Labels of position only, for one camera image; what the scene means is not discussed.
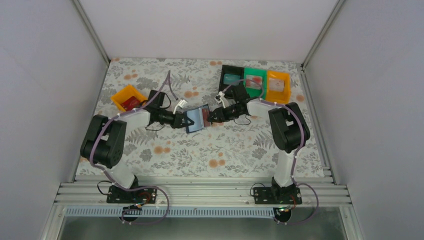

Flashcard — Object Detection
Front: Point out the pale card stack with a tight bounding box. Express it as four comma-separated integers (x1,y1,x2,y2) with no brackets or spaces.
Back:
268,78,285,92

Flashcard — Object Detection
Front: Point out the orange bin right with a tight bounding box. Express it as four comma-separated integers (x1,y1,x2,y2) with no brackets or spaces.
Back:
265,70,291,104

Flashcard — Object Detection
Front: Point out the white red card stack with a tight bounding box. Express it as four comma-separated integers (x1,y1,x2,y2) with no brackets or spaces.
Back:
245,74,263,90

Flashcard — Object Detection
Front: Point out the orange bin left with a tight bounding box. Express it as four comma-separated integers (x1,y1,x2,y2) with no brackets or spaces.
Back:
110,84,147,112

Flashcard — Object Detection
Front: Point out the orange bin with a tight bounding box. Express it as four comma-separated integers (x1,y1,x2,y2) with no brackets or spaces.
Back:
265,70,291,104
110,84,147,112

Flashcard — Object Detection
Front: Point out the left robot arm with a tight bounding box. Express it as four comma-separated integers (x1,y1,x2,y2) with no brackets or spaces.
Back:
80,90,197,192

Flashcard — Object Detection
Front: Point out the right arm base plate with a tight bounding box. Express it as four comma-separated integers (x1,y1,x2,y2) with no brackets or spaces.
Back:
253,186,303,205

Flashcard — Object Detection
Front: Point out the aluminium mounting rail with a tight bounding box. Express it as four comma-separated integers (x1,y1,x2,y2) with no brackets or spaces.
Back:
54,175,352,207

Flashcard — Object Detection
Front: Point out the black bin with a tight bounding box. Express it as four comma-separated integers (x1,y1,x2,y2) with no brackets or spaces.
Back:
218,64,245,92

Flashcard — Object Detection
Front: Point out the blue leather card holder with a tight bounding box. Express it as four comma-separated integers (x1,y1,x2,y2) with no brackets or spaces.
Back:
183,104,210,134

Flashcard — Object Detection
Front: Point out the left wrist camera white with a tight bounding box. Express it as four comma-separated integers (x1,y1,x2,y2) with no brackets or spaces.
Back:
173,98,188,115

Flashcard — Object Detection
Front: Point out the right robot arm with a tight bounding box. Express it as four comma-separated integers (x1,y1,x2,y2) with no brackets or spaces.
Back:
209,85,311,199

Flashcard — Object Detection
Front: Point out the teal card stack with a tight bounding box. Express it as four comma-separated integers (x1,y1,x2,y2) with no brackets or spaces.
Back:
222,73,241,85

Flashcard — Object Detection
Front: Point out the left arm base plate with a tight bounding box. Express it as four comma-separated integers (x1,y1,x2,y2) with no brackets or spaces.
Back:
106,186,157,204

